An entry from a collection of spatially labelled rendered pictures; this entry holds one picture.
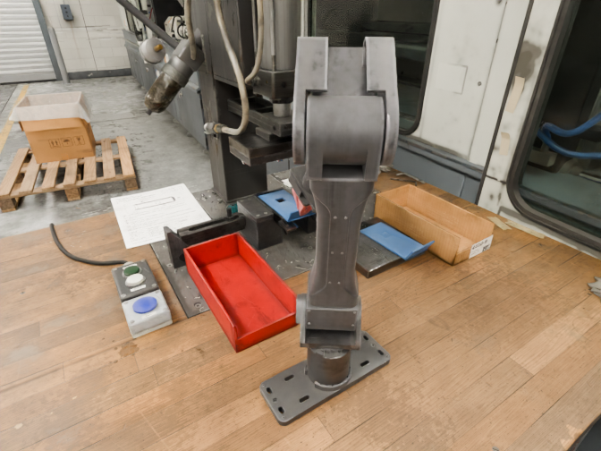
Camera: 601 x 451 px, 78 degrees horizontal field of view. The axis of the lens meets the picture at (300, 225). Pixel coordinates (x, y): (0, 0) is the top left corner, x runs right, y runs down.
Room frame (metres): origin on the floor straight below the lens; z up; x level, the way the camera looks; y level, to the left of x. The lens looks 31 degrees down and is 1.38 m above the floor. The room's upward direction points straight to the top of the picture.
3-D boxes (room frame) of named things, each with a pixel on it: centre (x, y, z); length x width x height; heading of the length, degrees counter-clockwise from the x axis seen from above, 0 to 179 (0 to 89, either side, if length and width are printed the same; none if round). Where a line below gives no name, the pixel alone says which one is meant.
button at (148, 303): (0.48, 0.27, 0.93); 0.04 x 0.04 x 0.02
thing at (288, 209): (0.75, 0.03, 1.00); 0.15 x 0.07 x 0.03; 32
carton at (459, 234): (0.77, -0.31, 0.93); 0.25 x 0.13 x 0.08; 32
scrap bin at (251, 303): (0.54, 0.12, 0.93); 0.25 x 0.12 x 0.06; 32
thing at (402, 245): (0.70, -0.21, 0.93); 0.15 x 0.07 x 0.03; 35
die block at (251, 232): (0.79, 0.04, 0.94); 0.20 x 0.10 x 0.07; 122
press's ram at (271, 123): (0.84, 0.09, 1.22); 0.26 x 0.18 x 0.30; 32
